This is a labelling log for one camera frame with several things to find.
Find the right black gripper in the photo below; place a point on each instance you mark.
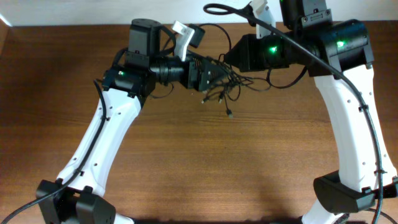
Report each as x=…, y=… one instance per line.
x=249, y=43

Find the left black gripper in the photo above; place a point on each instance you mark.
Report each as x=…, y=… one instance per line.
x=193, y=74

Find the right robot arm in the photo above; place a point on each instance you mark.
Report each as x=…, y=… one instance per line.
x=339, y=57

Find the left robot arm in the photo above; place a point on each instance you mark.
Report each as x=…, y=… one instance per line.
x=154, y=55

